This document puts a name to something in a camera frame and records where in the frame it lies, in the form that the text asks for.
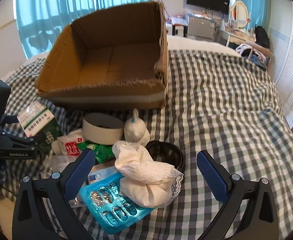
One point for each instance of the wide teal window curtain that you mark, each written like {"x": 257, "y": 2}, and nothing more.
{"x": 74, "y": 2}

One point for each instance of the white louvered wardrobe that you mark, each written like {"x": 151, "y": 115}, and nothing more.
{"x": 289, "y": 55}

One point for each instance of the white tape roll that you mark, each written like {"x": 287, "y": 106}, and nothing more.
{"x": 102, "y": 130}

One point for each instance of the green white medicine box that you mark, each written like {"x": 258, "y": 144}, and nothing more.
{"x": 40, "y": 120}

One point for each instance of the clear plastic bag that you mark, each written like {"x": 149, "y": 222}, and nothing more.
{"x": 57, "y": 165}

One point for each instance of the black backpack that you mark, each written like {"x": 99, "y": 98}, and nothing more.
{"x": 261, "y": 37}

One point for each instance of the pile of clothes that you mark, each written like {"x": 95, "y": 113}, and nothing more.
{"x": 246, "y": 50}

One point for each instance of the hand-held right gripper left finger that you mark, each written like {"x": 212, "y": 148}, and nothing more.
{"x": 80, "y": 175}

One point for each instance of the light blue white packet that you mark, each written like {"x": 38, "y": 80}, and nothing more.
{"x": 101, "y": 176}

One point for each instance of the black round bowl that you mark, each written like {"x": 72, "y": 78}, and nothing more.
{"x": 170, "y": 155}

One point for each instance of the blue blister pack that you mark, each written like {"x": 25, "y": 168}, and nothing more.
{"x": 111, "y": 210}

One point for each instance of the silver small fridge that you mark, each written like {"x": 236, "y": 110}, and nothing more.
{"x": 201, "y": 27}

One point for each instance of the wooden chair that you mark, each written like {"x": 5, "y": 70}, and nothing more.
{"x": 261, "y": 48}

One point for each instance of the tan box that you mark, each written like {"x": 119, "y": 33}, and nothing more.
{"x": 105, "y": 165}

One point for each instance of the white bear figurine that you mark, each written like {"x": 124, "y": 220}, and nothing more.
{"x": 136, "y": 130}

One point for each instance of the white red label sachet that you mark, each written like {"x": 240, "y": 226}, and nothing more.
{"x": 71, "y": 145}

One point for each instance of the green snack packet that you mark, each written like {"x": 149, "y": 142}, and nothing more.
{"x": 102, "y": 151}

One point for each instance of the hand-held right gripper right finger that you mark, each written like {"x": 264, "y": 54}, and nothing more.
{"x": 211, "y": 177}

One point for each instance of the white oval mirror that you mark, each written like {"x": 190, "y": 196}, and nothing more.
{"x": 240, "y": 13}

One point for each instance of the white dressing table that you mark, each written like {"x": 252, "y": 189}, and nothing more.
{"x": 236, "y": 36}

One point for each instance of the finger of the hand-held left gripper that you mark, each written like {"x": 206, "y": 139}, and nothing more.
{"x": 16, "y": 143}
{"x": 9, "y": 120}

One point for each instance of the brown cardboard box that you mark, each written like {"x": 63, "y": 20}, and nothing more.
{"x": 101, "y": 62}

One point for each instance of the grey white checked blanket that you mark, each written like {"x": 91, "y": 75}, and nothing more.
{"x": 211, "y": 110}

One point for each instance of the white lace cloth pouch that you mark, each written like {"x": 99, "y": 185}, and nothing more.
{"x": 144, "y": 170}

